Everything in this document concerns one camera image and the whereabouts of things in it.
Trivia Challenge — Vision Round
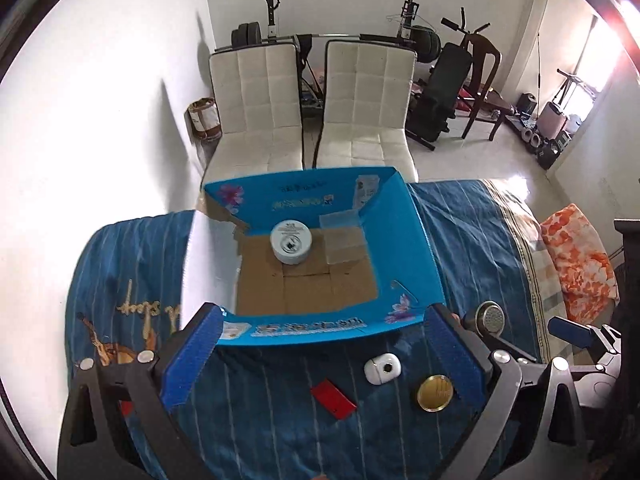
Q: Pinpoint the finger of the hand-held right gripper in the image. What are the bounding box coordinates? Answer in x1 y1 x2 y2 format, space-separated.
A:
547 316 623 356

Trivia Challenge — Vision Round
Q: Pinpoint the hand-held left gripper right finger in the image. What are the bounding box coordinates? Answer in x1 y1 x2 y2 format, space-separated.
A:
422 302 593 480

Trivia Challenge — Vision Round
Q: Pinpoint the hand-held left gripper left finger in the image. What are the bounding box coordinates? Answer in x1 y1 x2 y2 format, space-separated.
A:
57 302 226 480

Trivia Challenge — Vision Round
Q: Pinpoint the round gold tin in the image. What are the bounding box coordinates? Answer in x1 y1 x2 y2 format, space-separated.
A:
416 374 455 413

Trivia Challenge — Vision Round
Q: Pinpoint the round tin with perforated lid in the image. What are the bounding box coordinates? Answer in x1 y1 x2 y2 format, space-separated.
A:
462 301 506 341

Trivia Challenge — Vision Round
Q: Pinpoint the small white rounded device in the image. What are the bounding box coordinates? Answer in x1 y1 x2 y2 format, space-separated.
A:
363 352 402 386

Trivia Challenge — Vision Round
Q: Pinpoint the red rectangular case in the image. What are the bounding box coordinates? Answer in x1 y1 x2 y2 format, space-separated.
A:
310 379 358 420

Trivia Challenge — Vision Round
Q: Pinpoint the blue cardboard box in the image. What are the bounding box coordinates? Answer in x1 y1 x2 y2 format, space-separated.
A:
182 165 448 348

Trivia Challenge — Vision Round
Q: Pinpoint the orange floral pillow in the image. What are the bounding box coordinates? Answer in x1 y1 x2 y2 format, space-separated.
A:
540 203 621 326

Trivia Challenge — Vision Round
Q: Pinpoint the blue striped bed sheet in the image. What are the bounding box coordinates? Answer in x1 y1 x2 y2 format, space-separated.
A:
65 177 621 480

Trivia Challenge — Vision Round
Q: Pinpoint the dark furniture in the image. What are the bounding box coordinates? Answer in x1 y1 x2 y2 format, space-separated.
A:
612 217 640 311

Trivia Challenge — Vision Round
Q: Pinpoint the white round jar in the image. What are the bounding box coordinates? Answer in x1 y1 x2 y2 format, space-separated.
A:
270 220 313 266

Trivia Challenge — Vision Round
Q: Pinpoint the clear plastic box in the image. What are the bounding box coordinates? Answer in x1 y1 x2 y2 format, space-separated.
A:
320 211 371 265

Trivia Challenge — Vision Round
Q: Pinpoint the black bag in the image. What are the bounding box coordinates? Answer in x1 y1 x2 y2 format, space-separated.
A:
537 137 566 171

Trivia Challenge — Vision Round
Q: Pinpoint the pink suitcase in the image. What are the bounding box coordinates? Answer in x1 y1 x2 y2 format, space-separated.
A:
542 101 568 141

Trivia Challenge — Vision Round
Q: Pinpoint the brown and white basket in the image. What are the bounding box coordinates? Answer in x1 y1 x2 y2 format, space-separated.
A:
187 97 222 142

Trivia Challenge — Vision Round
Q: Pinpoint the dark wooden chair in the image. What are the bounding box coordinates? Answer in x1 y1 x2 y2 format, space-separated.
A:
460 32 516 142

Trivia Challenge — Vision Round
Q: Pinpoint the black folding stand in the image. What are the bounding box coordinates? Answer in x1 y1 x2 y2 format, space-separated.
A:
552 67 601 111

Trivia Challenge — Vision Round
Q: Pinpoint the window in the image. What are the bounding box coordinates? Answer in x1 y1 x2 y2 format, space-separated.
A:
570 0 640 126

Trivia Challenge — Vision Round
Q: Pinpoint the white padded chair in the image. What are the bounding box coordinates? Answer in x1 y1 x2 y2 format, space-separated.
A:
312 39 420 183
202 42 306 191

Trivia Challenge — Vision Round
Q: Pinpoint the black exercise bench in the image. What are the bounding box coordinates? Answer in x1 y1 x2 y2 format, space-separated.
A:
405 7 493 153

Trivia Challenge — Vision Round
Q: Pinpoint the barbell with black plates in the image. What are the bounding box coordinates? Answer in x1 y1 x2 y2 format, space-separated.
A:
220 21 442 64

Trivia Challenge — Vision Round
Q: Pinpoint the black barbell rack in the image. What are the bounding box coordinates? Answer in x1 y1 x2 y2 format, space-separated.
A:
262 0 423 121

